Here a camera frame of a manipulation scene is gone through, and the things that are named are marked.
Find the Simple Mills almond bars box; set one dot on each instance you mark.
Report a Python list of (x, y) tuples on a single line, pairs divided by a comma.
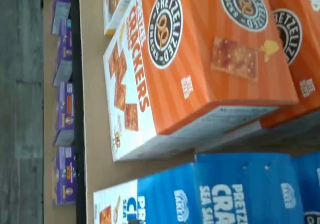
[(117, 4)]

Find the black metal shelf rack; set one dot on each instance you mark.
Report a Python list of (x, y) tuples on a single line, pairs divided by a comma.
[(78, 109)]

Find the orange cheddar pretzel crackers box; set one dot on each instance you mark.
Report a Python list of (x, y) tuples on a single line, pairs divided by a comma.
[(307, 47), (175, 96)]

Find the blue white pretzel crackers box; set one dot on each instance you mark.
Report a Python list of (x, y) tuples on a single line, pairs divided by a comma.
[(225, 174), (311, 184)]

